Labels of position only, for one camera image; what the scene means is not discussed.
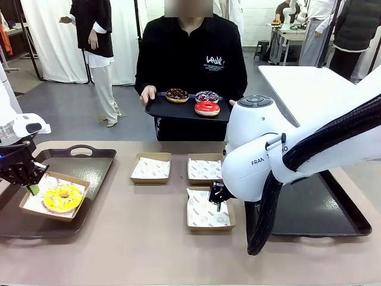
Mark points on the white side table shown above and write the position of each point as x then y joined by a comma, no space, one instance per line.
297,89

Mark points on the dark plastic stool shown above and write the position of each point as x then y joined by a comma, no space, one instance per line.
262,49

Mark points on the mannequin in dark puffer jacket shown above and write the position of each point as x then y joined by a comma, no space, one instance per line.
354,26

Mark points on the purple sprinkled donut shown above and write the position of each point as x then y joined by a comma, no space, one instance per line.
206,96

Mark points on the yellow sprinkled donut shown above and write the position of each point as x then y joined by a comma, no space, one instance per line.
53,199

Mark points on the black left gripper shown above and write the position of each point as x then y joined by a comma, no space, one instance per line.
15,153

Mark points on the mannequin in white coat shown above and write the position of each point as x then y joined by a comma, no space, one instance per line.
236,18

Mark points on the black-sleeved right forearm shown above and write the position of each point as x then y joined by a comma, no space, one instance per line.
143,77

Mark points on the chocolate sprinkled donut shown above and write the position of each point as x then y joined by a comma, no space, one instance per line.
177,95

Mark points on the brown cardboard food box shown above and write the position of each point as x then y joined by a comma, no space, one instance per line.
44,215
202,182
149,180
211,229

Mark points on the short black stand pole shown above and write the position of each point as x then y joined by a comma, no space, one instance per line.
373,62

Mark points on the red glazed donut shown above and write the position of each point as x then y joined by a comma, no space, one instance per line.
207,108

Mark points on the person in black shirt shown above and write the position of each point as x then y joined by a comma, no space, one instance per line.
190,44

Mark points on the mannequin black top white trousers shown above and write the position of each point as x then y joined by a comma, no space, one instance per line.
95,29

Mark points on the black-sleeved left forearm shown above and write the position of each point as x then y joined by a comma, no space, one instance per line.
241,83

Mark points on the person's left hand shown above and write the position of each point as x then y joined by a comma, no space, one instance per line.
232,102

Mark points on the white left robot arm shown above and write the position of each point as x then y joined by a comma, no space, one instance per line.
22,120

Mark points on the white backdrop curtain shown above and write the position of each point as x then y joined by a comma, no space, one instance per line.
53,44

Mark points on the mannequin in grey skirt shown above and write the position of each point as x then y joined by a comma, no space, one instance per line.
312,44

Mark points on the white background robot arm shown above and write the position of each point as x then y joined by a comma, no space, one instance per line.
288,12

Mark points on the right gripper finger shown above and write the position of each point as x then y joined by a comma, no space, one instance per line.
227,195
215,193

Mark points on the seated background person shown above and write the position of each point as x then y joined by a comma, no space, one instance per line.
279,12

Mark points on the black serving tray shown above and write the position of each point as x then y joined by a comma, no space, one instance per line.
178,110

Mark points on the black light stand pole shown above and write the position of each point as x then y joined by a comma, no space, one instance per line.
137,21

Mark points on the person's right hand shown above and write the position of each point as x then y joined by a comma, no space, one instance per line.
148,93

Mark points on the slanted black stand pole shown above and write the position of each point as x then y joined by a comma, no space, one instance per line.
327,38

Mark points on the white background workbench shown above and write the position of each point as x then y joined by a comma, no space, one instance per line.
293,37

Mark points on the white printed paper liner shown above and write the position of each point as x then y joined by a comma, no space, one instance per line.
202,217
32,202
149,169
204,169

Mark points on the orange garment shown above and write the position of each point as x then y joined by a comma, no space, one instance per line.
6,41

